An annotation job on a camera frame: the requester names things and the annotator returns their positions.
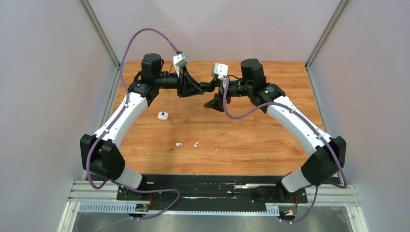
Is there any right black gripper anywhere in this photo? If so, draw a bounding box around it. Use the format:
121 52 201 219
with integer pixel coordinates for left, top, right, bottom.
204 77 252 112

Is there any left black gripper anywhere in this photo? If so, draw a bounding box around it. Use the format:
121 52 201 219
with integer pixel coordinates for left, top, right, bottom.
154 64 203 98

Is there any white earbud charging case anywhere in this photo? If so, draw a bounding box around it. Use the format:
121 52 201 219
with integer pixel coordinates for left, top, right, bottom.
157 111 169 121

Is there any black earbud charging case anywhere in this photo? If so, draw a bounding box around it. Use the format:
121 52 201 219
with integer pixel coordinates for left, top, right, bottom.
199 81 220 92

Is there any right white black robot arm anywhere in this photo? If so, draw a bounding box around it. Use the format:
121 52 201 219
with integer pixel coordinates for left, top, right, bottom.
204 58 347 202

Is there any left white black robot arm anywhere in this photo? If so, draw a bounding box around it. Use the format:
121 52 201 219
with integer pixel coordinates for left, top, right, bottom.
80 51 193 200

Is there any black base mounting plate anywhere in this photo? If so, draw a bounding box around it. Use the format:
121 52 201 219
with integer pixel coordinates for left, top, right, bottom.
114 174 308 212

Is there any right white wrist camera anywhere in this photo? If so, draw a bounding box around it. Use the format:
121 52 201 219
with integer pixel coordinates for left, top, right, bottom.
211 62 228 88

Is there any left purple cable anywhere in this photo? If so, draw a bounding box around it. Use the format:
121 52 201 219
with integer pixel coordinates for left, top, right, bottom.
86 28 181 221

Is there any purple cable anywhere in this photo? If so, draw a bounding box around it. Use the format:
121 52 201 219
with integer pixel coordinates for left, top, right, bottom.
86 28 181 221
222 75 349 224

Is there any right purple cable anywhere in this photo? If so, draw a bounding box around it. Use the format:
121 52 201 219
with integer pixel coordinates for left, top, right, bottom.
222 75 349 224

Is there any left aluminium corner post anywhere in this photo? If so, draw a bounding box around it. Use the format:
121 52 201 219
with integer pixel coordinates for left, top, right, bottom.
79 0 120 69

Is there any aluminium corner post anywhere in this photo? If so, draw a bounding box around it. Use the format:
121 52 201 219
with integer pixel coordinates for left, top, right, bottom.
79 0 120 69
305 0 350 71

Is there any aluminium frame rail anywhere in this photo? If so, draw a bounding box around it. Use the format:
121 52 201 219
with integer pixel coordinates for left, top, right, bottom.
69 181 360 206

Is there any white slotted cable duct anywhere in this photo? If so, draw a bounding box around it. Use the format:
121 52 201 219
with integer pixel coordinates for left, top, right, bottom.
78 202 280 217

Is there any right aluminium corner post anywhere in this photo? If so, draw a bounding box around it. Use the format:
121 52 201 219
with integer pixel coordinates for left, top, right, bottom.
305 0 350 71

